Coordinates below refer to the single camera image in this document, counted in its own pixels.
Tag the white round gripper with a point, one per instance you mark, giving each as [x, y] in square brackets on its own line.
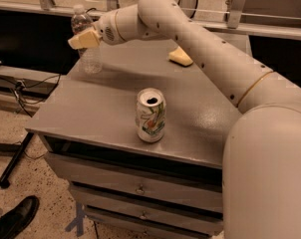
[107, 29]

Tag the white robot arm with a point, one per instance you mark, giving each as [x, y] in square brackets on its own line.
[261, 170]

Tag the bottom grey drawer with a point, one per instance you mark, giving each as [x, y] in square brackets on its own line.
[149, 228]

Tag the yellow sponge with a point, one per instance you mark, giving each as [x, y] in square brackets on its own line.
[180, 57]

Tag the grey drawer cabinet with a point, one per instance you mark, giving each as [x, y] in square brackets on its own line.
[94, 118]

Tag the top grey drawer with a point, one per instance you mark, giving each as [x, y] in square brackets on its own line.
[132, 181]

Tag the black leather shoe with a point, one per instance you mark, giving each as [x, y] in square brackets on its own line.
[16, 220]

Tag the clear plastic water bottle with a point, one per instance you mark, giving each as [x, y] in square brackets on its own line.
[90, 58]

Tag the middle grey drawer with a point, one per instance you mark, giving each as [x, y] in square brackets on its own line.
[147, 209]

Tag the metal window rail frame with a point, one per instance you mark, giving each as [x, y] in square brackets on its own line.
[269, 18]

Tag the black stand leg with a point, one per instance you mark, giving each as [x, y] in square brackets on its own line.
[4, 178]

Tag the white green 7up can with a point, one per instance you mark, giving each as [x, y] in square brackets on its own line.
[150, 114]

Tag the grey drawer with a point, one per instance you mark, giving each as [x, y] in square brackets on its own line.
[132, 181]
[149, 228]
[147, 209]

